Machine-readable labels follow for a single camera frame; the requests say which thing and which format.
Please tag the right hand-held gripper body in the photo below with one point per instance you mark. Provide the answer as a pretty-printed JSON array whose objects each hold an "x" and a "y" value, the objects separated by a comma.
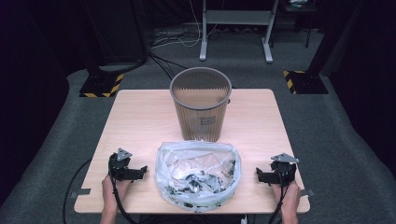
[{"x": 281, "y": 171}]

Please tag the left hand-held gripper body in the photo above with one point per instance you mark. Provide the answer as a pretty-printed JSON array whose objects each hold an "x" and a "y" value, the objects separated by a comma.
[{"x": 120, "y": 169}]

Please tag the white printed plastic bag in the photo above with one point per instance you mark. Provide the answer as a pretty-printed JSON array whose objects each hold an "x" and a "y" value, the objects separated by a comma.
[{"x": 186, "y": 161}]

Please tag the brown ribbed plastic bin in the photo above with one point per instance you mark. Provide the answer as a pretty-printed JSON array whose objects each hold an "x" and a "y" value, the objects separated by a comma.
[{"x": 199, "y": 109}]

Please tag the person's left hand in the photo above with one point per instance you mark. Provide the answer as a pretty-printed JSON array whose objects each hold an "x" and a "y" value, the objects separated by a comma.
[{"x": 121, "y": 188}]

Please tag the person's right hand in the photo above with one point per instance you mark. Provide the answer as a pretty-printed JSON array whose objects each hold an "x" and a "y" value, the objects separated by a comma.
[{"x": 291, "y": 194}]

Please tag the black stand with dark panel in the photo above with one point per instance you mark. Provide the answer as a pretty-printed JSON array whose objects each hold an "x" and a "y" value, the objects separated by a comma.
[{"x": 121, "y": 31}]

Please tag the dark side table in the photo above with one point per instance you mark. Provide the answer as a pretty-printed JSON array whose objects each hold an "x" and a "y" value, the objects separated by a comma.
[{"x": 300, "y": 9}]

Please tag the black yellow striped base plate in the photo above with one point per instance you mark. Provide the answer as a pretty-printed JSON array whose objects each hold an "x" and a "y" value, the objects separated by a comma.
[
  {"x": 101, "y": 87},
  {"x": 306, "y": 82}
]

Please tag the black slanted stand post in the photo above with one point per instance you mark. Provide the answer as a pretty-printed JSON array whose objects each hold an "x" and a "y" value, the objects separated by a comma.
[{"x": 327, "y": 40}]

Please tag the white metal desk frame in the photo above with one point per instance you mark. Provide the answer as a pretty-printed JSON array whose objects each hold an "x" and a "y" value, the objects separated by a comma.
[{"x": 238, "y": 17}]

